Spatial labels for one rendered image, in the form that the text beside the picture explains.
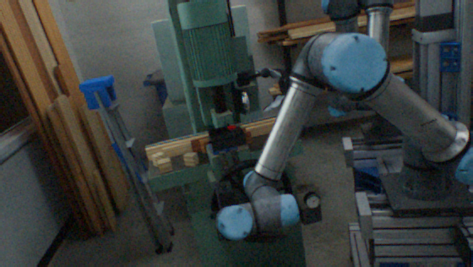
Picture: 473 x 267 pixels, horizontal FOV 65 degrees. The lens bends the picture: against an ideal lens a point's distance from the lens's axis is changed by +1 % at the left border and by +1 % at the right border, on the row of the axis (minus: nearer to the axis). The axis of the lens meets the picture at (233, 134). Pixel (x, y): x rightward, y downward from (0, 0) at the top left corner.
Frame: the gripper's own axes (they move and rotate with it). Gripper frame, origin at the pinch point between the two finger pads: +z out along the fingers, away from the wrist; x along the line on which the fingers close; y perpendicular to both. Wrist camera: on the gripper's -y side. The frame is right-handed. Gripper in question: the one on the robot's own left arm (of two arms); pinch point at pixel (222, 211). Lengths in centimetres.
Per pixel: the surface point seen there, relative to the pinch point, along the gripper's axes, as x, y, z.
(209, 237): -5.2, 9.6, 32.1
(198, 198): -6.3, -6.3, 23.3
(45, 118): -94, -81, 129
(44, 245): -111, 0, 148
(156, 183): -20.5, -14.6, 18.2
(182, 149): -9.2, -27.2, 29.2
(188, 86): -1, -55, 35
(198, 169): -4.4, -16.6, 17.6
